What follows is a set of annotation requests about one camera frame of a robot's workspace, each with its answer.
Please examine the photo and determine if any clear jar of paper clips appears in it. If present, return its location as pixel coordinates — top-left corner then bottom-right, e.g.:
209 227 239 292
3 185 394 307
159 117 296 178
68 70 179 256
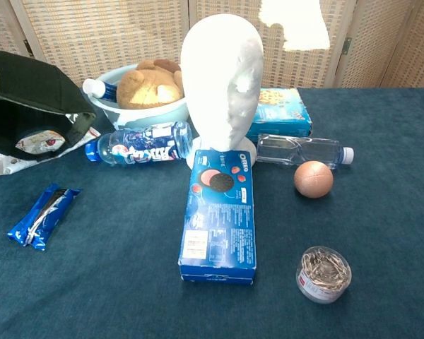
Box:
295 246 353 304

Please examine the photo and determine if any blue chocolate chip cookie box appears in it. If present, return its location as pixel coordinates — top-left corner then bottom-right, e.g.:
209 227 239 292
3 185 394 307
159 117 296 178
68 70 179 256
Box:
245 87 313 138

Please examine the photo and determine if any small blue Oreo packet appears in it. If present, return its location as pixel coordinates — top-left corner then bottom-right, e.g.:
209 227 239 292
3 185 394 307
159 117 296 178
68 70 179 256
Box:
6 183 83 252

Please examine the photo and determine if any copper-coloured ball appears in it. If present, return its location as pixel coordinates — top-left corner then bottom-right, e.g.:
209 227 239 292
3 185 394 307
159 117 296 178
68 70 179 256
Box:
293 160 334 198

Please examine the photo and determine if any light blue plastic basin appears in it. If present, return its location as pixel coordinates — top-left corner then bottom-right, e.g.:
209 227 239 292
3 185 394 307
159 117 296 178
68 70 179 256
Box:
83 63 191 131

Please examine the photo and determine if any blue Oreo box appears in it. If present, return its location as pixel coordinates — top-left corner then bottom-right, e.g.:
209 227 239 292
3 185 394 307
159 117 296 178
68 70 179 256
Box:
178 149 257 285

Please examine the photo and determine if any blue table cloth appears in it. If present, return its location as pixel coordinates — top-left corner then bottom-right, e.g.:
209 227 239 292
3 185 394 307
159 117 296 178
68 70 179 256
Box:
0 87 424 339

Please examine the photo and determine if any black baseball cap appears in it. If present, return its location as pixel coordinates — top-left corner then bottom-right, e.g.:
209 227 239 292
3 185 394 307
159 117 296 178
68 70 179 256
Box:
0 51 97 162

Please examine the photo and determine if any woven folding screen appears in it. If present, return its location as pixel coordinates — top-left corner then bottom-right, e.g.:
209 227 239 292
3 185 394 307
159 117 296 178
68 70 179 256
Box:
0 0 424 89

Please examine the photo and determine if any clear white-capped water bottle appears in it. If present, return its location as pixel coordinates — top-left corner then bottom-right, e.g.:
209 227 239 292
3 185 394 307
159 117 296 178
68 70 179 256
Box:
256 133 355 170

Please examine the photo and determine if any white foam mannequin head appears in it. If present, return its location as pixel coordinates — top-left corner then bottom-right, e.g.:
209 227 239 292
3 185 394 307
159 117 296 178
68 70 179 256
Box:
179 13 265 171

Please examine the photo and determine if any brown plush toy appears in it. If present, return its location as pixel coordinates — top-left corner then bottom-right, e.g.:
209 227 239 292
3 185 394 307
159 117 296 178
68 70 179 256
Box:
116 59 184 109

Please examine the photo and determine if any blue-capped drink bottle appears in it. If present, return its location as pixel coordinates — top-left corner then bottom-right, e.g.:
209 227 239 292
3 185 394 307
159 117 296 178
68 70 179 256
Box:
85 121 194 167

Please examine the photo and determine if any white snack bag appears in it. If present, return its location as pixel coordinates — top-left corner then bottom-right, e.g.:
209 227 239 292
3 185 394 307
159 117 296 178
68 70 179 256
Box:
0 126 102 179

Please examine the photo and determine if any white-capped blue-label bottle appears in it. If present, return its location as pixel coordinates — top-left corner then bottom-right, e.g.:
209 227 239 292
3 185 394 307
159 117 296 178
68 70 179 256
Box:
83 78 119 102

